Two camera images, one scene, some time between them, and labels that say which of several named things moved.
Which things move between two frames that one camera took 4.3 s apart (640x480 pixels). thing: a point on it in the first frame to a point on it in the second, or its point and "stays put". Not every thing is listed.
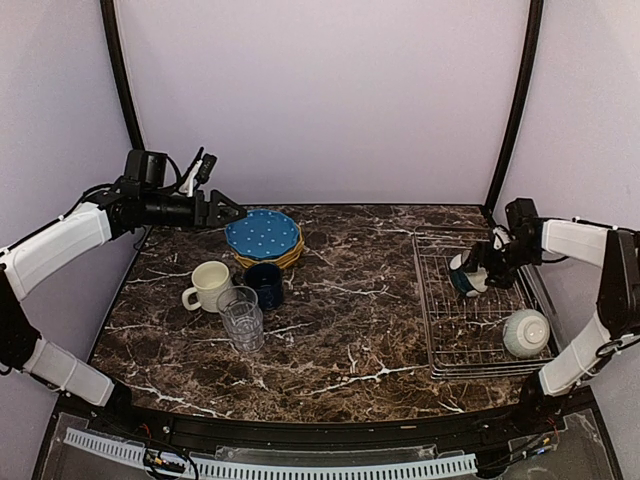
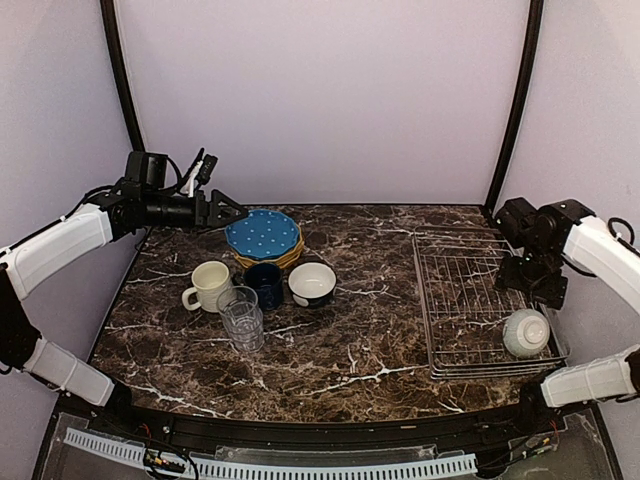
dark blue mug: x=267 y=280 stays put
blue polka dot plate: x=265 y=233 stays put
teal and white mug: x=468 y=279 to x=312 y=284
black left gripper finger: x=223 y=210 stays put
